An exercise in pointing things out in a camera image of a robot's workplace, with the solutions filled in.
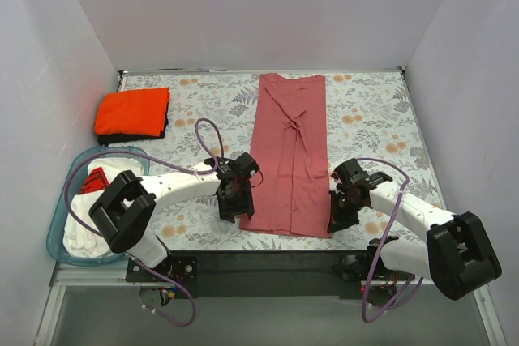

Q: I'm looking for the pink t-shirt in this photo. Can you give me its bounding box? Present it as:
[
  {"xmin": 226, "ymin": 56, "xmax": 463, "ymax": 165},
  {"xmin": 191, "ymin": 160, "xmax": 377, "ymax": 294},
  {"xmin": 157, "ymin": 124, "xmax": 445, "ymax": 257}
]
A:
[{"xmin": 240, "ymin": 74, "xmax": 331, "ymax": 238}]

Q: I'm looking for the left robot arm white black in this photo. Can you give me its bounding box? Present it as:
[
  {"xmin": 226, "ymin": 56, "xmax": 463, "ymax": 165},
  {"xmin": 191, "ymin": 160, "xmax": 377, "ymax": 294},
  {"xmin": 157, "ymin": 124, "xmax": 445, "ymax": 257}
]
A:
[{"xmin": 88, "ymin": 152, "xmax": 261, "ymax": 281}]

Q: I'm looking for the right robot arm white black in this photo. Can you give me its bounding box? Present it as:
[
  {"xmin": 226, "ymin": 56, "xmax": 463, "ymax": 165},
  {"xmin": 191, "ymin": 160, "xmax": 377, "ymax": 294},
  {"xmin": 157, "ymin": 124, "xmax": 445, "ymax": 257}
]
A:
[{"xmin": 328, "ymin": 159, "xmax": 502, "ymax": 301}]

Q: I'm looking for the floral tablecloth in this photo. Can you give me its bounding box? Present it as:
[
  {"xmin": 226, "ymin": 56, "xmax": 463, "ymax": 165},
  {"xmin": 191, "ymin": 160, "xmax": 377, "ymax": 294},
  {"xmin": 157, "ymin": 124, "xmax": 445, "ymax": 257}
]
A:
[{"xmin": 122, "ymin": 71, "xmax": 444, "ymax": 251}]

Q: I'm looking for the folded orange t-shirt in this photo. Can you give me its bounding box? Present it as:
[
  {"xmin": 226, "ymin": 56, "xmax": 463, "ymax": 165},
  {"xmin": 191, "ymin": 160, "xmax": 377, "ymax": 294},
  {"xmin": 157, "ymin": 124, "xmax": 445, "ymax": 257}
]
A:
[{"xmin": 94, "ymin": 88, "xmax": 170, "ymax": 137}]

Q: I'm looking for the white t-shirt red print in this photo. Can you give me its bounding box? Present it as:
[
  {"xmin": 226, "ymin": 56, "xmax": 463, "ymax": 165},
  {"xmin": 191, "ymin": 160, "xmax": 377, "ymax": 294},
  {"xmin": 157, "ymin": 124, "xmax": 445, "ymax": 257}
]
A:
[{"xmin": 62, "ymin": 157, "xmax": 144, "ymax": 258}]

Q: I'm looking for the folded black t-shirt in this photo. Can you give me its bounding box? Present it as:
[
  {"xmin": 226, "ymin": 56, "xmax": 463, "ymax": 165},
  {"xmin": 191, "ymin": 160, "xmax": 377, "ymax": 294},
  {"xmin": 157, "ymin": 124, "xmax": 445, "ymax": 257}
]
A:
[{"xmin": 94, "ymin": 100, "xmax": 169, "ymax": 145}]

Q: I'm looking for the teal plastic basket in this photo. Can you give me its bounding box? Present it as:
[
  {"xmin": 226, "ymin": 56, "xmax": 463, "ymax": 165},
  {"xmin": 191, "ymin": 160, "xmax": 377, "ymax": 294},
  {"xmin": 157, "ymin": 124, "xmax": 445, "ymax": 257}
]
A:
[{"xmin": 46, "ymin": 145, "xmax": 151, "ymax": 267}]

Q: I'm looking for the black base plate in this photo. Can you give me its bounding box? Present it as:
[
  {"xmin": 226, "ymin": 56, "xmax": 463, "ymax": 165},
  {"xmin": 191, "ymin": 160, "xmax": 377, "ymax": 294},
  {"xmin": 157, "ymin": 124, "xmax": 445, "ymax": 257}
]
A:
[{"xmin": 125, "ymin": 250, "xmax": 415, "ymax": 301}]

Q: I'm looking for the aluminium frame rail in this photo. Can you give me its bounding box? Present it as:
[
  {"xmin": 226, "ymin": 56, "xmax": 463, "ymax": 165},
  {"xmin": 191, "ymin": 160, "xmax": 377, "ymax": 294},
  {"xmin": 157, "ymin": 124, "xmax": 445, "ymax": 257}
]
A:
[{"xmin": 35, "ymin": 263, "xmax": 506, "ymax": 345}]

